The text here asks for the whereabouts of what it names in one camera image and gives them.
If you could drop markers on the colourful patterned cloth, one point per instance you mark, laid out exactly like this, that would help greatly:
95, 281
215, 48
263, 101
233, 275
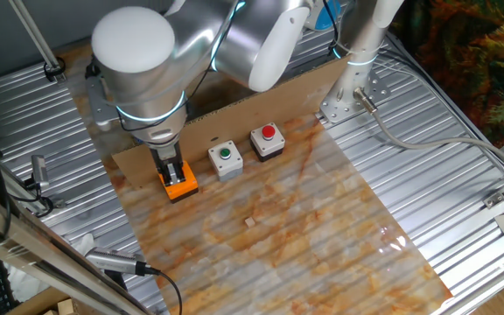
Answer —
475, 52

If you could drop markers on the white black box red button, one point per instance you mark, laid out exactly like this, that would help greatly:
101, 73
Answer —
267, 144

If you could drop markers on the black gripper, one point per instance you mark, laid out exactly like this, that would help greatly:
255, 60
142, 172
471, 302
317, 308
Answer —
164, 155

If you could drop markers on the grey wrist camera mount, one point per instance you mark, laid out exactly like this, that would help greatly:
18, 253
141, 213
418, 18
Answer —
96, 100

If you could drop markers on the light wooden block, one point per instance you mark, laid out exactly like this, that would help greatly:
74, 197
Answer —
66, 307

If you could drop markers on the aluminium frame bar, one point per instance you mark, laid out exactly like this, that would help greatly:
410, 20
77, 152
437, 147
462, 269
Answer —
16, 245

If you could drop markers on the blue white round device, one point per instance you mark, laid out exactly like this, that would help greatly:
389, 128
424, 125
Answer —
324, 22

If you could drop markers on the grey box green button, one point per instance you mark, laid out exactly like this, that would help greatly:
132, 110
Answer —
226, 164

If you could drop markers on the small wooden cube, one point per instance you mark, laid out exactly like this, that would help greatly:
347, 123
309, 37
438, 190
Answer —
249, 222

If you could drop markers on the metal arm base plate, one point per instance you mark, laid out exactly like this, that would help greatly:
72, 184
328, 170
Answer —
335, 111

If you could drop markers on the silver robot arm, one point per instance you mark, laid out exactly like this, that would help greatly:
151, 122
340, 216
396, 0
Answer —
147, 65

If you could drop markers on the long grey camera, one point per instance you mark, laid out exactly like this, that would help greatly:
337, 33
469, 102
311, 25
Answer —
112, 260

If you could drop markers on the tan wooden board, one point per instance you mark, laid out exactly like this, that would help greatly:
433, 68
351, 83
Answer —
33, 304

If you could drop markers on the orange box red button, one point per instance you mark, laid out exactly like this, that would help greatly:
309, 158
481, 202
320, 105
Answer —
186, 190

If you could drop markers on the white crumpled cloth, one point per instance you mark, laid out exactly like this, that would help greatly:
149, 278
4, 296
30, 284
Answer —
26, 284

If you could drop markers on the brown cardboard wall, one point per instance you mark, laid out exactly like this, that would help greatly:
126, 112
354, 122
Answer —
278, 100

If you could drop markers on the small grey camera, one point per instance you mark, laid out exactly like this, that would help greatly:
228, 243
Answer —
39, 168

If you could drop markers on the thin metal rod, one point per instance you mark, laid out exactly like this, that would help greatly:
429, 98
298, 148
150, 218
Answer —
33, 30

